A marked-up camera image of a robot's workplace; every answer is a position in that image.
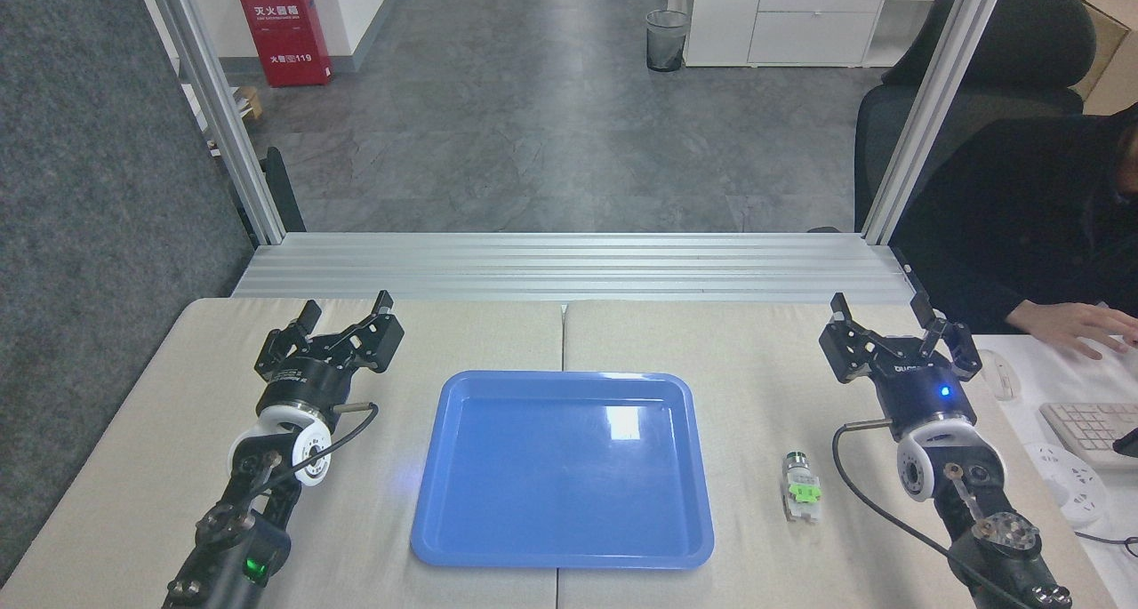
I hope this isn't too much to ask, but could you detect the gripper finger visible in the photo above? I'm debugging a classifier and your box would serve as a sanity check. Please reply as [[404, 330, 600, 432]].
[[911, 291, 982, 383], [819, 292, 919, 384], [307, 291, 405, 374], [255, 300, 323, 375]]

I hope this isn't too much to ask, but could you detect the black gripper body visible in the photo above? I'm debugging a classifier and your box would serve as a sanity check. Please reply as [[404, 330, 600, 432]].
[[258, 357, 354, 417], [874, 358, 977, 437]]

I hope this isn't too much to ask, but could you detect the switch part with green clip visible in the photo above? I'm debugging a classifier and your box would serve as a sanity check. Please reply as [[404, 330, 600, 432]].
[[781, 452, 823, 526]]

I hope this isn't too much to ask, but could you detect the blue plastic tray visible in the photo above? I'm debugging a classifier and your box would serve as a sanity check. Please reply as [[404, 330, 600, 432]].
[[410, 370, 716, 570]]

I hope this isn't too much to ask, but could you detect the person's hand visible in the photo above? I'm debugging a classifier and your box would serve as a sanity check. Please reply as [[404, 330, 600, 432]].
[[1031, 302, 1138, 360]]

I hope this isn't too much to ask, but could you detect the white computer mouse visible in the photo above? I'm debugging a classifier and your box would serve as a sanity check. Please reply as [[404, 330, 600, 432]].
[[976, 349, 1021, 403]]

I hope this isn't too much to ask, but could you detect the person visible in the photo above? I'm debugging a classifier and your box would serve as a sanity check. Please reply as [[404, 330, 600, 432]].
[[892, 102, 1138, 336]]

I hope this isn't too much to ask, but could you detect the white keyboard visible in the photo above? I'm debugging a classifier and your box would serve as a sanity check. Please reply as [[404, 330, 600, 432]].
[[1039, 402, 1138, 473]]

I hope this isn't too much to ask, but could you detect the black panel foot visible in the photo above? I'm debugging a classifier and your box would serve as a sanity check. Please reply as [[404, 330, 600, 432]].
[[263, 147, 307, 235]]

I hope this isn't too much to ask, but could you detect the white power strip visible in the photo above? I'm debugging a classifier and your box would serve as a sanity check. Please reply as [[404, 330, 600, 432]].
[[1022, 442, 1111, 526]]

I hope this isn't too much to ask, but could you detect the black office chair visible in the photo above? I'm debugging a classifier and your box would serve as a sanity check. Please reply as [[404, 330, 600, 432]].
[[854, 0, 1100, 233]]

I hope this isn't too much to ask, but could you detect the red fire extinguisher box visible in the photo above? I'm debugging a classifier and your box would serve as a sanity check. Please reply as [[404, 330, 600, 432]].
[[233, 0, 333, 89]]

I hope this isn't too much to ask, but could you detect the white drawer cabinet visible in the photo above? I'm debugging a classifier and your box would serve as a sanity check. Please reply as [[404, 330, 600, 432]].
[[680, 0, 894, 68]]

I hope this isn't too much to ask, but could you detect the grey mesh waste bin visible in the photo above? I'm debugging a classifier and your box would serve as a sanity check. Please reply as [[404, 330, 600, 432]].
[[645, 9, 691, 73]]

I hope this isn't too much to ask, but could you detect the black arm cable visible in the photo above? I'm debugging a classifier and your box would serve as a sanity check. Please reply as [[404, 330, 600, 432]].
[[831, 421, 1014, 609], [265, 401, 381, 496]]

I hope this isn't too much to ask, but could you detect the silver aluminium rail platform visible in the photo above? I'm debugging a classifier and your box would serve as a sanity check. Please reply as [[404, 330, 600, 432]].
[[230, 232, 922, 307]]

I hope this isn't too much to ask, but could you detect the thin black desk cable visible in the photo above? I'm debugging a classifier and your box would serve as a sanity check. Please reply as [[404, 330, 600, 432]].
[[1074, 530, 1138, 559]]

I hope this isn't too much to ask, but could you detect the silver aluminium post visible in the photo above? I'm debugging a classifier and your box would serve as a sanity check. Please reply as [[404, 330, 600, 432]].
[[133, 0, 286, 246], [860, 0, 1014, 244]]

